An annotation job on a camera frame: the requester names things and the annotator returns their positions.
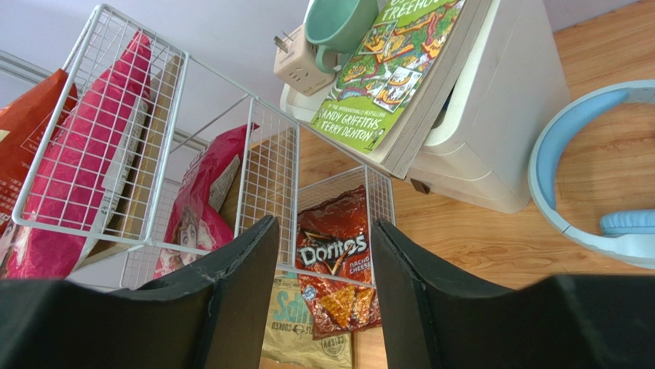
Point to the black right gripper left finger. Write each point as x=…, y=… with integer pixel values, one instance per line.
x=209, y=314

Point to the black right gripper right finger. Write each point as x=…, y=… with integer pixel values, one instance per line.
x=437, y=315

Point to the green treehouse book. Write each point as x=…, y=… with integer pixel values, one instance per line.
x=389, y=92

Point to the tan kettle chips bag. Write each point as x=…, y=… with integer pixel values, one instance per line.
x=288, y=336

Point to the red Doritos bag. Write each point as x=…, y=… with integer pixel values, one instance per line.
x=333, y=252

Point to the green mug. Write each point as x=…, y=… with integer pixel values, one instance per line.
x=338, y=26

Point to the pink cube adapter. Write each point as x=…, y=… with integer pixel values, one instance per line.
x=295, y=63

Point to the white drawer cabinet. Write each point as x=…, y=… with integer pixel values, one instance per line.
x=512, y=84

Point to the white wire wooden shelf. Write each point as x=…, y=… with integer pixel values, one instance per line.
x=266, y=183

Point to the pink Real chips bag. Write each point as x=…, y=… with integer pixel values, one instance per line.
x=195, y=222
x=83, y=170

